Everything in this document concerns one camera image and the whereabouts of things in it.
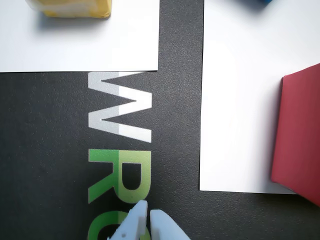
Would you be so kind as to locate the pale blue gripper finger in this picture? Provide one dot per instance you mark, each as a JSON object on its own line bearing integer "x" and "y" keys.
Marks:
{"x": 130, "y": 226}
{"x": 165, "y": 227}

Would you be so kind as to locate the yellow paper box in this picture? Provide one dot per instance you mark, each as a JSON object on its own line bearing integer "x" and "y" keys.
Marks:
{"x": 75, "y": 7}

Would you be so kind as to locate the red paper box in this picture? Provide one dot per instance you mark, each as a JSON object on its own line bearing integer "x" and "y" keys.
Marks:
{"x": 300, "y": 140}

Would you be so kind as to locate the blue paper box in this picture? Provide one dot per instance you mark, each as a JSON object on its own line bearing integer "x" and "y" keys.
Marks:
{"x": 252, "y": 1}

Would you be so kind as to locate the black mat with WRO print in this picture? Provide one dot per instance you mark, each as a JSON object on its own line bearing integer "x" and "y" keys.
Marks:
{"x": 45, "y": 150}

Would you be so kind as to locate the white paper sheet marked HOME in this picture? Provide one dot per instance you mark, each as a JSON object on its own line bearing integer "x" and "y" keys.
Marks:
{"x": 237, "y": 100}

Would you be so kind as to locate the plain white paper sheet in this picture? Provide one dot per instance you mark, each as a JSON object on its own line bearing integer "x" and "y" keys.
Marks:
{"x": 87, "y": 47}

